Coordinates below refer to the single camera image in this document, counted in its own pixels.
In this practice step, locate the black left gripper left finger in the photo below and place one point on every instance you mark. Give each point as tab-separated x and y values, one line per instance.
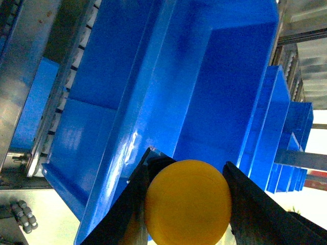
125	221

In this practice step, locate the yellow mushroom push button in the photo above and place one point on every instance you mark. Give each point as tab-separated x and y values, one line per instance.
188	202

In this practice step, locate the metal roller rack frame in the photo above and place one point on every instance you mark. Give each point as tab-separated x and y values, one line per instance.
42	44

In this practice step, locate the blue right target bin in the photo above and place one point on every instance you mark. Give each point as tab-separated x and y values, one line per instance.
132	91

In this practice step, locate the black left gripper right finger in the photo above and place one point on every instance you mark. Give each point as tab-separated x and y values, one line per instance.
257	219

